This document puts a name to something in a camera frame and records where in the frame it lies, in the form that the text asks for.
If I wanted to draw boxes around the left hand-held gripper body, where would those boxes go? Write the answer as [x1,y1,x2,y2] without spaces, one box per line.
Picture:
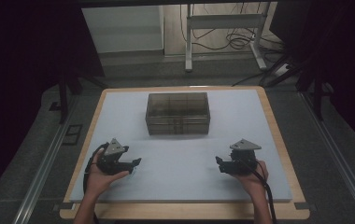
[96,137,134,175]

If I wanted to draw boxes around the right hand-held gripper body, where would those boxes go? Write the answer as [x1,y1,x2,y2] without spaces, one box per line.
[228,138,263,175]

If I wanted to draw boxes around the transparent grey drawer box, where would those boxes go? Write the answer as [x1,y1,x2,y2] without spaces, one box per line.
[145,91,211,136]

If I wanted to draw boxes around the person's right hand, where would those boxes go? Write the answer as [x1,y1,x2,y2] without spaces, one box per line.
[233,160,269,197]

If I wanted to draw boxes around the person's left hand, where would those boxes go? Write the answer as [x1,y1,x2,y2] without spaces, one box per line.
[85,152,130,199]

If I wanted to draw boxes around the light blue mat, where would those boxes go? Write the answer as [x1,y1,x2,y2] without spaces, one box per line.
[69,89,292,203]

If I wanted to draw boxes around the wooden table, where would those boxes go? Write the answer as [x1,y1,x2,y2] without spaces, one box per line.
[59,86,311,220]

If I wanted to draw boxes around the grey tape strip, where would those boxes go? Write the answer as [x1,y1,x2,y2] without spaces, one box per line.
[52,203,76,213]
[294,202,318,212]

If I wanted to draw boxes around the black stand legs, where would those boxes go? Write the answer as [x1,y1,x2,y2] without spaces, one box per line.
[259,54,336,121]
[57,72,108,125]

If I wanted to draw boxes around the white power strip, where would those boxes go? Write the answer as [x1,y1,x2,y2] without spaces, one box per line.
[273,63,291,77]

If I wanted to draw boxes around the white cabinet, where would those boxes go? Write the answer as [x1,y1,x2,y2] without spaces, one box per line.
[81,5,164,54]

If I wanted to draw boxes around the white metal stand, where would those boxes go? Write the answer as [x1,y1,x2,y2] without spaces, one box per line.
[184,3,268,73]

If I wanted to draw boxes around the dark curtain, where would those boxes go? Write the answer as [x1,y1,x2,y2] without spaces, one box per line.
[270,0,355,153]

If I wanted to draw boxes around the left hand-held gripper black cable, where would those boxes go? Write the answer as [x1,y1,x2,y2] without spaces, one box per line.
[82,142,109,224]

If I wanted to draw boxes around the hand-held gripper black cable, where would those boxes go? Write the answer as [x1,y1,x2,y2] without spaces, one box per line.
[242,157,277,224]
[82,142,109,224]

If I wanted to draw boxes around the right hand-held gripper black cable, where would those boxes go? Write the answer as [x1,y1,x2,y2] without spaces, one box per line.
[242,157,277,224]

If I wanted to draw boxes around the metal floor rail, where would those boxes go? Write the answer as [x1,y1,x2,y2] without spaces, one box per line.
[298,91,355,224]
[11,92,80,224]

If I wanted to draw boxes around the tangle of black floor cables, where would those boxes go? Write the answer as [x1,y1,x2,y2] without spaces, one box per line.
[179,3,287,63]

